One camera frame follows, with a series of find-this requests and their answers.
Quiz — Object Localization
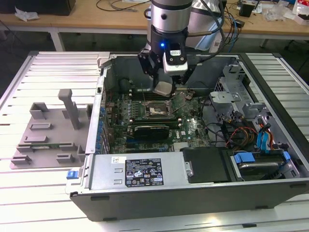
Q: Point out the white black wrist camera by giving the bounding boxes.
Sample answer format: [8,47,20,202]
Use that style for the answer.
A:
[163,43,189,74]

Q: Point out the silver CPU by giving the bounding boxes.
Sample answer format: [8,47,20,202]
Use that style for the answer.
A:
[152,81,176,97]

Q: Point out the green motherboard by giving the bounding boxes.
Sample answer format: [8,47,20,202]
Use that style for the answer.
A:
[103,90,211,154]

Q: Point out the black plastic cover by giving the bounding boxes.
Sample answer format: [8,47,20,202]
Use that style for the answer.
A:
[180,146,230,184]

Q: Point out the black open PC case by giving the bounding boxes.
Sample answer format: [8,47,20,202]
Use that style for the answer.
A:
[65,52,309,222]

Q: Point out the white red bag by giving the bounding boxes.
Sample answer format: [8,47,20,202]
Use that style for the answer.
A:
[292,0,309,25]

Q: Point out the wooden desk white frame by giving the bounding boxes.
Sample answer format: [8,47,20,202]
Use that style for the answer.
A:
[0,0,309,53]

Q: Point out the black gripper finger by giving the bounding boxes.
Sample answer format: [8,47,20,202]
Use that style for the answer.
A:
[174,69,194,85]
[138,51,160,85]

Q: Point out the crumpled white paper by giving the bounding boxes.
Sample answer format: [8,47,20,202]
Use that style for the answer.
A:
[14,6,40,22]

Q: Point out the silver power supply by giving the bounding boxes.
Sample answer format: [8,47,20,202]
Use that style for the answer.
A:
[88,153,188,190]

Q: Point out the blue data wire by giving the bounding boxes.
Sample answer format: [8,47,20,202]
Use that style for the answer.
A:
[256,122,273,155]

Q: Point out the black cylindrical component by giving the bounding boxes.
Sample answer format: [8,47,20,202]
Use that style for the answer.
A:
[119,78,132,94]

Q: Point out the grey metal drive cage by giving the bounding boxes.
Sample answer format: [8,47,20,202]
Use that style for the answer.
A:
[209,64,272,121]

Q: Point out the small black box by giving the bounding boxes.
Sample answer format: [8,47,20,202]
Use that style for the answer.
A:
[239,1,253,17]

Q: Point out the black label sticker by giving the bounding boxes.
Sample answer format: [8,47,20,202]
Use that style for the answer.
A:
[125,158,164,187]

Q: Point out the black camera cable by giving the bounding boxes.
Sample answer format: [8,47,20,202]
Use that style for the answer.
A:
[187,0,229,60]

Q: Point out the RAM slot bank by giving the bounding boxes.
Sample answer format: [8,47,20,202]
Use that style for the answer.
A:
[130,88,176,100]
[129,117,183,127]

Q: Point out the grey parts rack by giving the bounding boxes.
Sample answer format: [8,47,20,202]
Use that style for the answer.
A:
[9,88,94,170]

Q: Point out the coloured power wire bundle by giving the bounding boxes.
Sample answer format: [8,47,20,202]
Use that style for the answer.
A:
[221,119,259,148]

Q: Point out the CPU socket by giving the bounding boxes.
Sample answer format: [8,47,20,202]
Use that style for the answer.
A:
[144,101,171,118]

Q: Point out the hard disk in blue carrier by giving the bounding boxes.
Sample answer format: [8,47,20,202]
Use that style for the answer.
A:
[231,151,292,182]

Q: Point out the clear plastic bags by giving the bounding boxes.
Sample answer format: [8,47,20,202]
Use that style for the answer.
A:
[263,3,293,22]

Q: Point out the black graphics card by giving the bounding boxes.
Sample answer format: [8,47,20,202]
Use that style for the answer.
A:
[133,124,170,141]

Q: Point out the green RAM stick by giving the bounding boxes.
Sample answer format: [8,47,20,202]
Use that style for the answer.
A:
[31,144,64,149]

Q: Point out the large black box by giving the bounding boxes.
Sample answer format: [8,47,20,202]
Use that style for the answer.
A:
[0,0,77,16]

